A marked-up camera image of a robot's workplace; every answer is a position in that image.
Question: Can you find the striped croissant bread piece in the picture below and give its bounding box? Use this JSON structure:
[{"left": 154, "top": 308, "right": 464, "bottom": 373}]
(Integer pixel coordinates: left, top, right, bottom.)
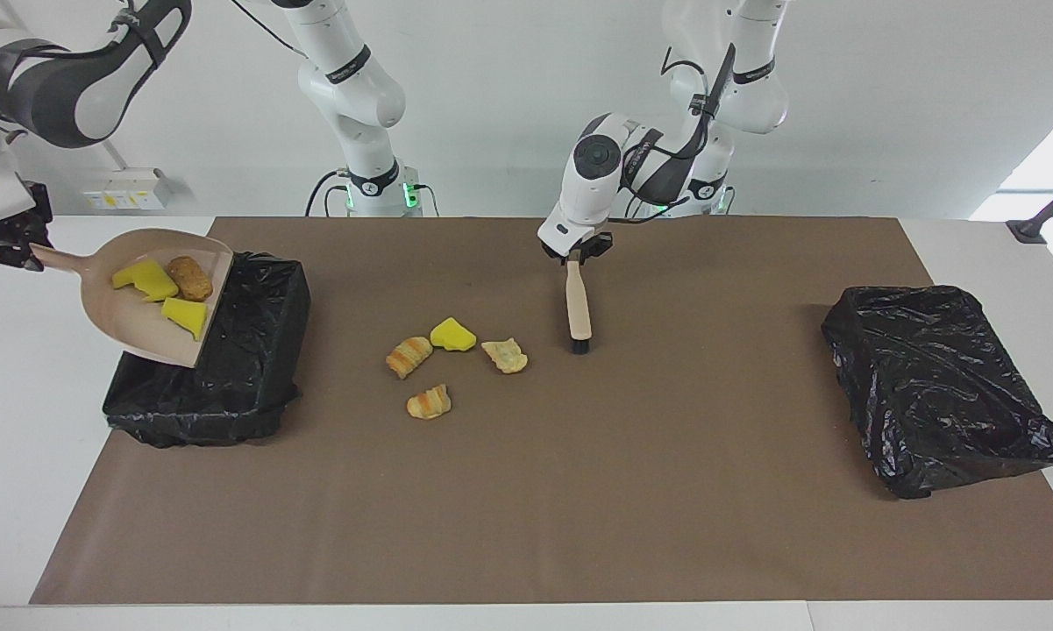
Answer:
[
  {"left": 385, "top": 336, "right": 434, "bottom": 380},
  {"left": 406, "top": 383, "right": 452, "bottom": 421}
]

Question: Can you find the brown paper table mat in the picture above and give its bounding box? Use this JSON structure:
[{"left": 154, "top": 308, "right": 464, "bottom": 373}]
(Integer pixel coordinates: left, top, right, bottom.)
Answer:
[{"left": 29, "top": 216, "right": 1053, "bottom": 606}]

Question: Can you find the wedge yellow sponge piece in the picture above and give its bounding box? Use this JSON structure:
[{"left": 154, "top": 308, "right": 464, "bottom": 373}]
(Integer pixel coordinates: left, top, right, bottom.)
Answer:
[{"left": 160, "top": 296, "right": 208, "bottom": 341}]

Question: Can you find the white wall socket box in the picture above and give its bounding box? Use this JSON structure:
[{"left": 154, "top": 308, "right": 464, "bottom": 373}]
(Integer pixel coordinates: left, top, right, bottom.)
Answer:
[{"left": 82, "top": 168, "right": 173, "bottom": 212}]

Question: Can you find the brown fried croquette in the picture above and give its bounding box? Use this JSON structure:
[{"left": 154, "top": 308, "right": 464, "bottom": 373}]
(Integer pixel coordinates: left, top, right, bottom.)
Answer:
[{"left": 166, "top": 254, "right": 214, "bottom": 303}]

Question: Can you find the beige brush with black bristles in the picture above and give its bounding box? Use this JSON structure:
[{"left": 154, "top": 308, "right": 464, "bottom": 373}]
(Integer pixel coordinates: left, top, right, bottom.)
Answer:
[{"left": 564, "top": 250, "right": 594, "bottom": 355}]

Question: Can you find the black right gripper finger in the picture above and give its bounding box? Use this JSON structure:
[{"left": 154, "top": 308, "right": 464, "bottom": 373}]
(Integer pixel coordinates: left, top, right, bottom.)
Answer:
[
  {"left": 0, "top": 217, "right": 36, "bottom": 269},
  {"left": 22, "top": 182, "right": 53, "bottom": 251}
]

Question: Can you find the beige plastic dustpan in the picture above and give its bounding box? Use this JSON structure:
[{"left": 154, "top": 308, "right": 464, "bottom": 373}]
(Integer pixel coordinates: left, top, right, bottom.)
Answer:
[{"left": 28, "top": 228, "right": 235, "bottom": 369}]

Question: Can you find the rounded yellow sponge piece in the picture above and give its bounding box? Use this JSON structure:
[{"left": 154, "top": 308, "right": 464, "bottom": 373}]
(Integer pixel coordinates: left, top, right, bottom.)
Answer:
[{"left": 429, "top": 316, "right": 478, "bottom": 353}]

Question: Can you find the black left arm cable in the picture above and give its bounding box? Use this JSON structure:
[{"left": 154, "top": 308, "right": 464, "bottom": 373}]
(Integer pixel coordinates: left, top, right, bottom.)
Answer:
[{"left": 618, "top": 39, "right": 737, "bottom": 224}]

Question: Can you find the pale food piece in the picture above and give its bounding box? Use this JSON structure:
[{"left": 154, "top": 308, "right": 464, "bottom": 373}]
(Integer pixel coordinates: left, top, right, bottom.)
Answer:
[{"left": 480, "top": 337, "right": 530, "bottom": 375}]

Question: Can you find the black bag lined bin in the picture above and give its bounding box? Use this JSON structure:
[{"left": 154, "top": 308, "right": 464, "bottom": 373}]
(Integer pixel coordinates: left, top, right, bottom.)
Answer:
[
  {"left": 103, "top": 252, "right": 311, "bottom": 450},
  {"left": 821, "top": 285, "right": 1053, "bottom": 500}
]

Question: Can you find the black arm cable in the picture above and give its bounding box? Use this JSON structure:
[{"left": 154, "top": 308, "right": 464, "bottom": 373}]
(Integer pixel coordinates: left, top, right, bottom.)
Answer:
[
  {"left": 110, "top": 0, "right": 312, "bottom": 62},
  {"left": 618, "top": 39, "right": 737, "bottom": 224}
]

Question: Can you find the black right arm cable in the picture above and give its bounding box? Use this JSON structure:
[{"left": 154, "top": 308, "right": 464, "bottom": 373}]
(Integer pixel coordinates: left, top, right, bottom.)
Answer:
[{"left": 110, "top": 0, "right": 312, "bottom": 62}]

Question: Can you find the notched yellow sponge piece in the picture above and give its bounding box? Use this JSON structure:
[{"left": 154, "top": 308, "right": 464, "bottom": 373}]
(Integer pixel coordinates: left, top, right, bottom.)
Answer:
[{"left": 110, "top": 259, "right": 180, "bottom": 303}]

